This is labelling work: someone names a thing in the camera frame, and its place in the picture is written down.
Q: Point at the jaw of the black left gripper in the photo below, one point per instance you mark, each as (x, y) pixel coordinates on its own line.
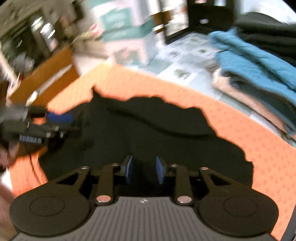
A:
(59, 118)

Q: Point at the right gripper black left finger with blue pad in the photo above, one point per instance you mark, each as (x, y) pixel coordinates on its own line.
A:
(113, 182)

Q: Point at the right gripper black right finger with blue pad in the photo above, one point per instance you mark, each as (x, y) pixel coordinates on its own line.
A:
(175, 179)

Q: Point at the black garment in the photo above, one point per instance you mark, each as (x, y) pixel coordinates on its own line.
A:
(145, 128)
(268, 34)

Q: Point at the person's left hand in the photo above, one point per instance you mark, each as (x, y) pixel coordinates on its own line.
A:
(8, 156)

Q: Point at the wooden chair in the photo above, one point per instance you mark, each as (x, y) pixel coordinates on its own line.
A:
(61, 66)

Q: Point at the orange patterned table mat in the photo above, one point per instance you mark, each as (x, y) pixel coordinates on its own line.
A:
(273, 158)

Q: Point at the lower pink green cardboard box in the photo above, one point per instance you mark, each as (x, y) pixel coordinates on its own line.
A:
(140, 51)

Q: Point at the folded beige garment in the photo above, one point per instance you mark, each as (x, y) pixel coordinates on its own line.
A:
(223, 83)

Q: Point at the light patterned tablecloth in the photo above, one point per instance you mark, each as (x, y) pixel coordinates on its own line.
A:
(189, 62)

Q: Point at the folded teal knit sweater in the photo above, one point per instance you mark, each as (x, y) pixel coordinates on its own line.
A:
(259, 74)

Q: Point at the black cabinet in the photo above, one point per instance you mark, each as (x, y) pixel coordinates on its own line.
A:
(203, 17)

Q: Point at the folded black garment on stack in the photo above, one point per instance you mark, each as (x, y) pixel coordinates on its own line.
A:
(268, 34)

